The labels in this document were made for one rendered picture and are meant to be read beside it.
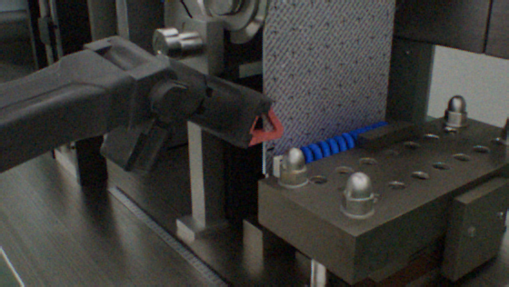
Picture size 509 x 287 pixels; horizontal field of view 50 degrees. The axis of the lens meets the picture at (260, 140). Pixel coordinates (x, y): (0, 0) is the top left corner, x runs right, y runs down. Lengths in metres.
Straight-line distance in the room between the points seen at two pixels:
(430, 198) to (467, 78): 3.05
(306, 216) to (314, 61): 0.22
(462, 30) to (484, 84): 2.77
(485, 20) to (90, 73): 0.57
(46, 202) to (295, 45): 0.48
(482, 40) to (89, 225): 0.63
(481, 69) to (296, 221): 3.06
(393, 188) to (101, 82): 0.37
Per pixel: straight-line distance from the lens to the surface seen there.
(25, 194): 0.99
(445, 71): 3.77
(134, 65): 0.52
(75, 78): 0.48
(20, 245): 0.85
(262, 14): 0.66
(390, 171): 0.71
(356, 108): 0.81
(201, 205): 0.80
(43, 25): 0.98
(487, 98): 3.64
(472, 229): 0.71
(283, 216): 0.65
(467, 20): 0.87
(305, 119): 0.74
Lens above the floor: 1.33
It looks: 22 degrees down
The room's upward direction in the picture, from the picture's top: straight up
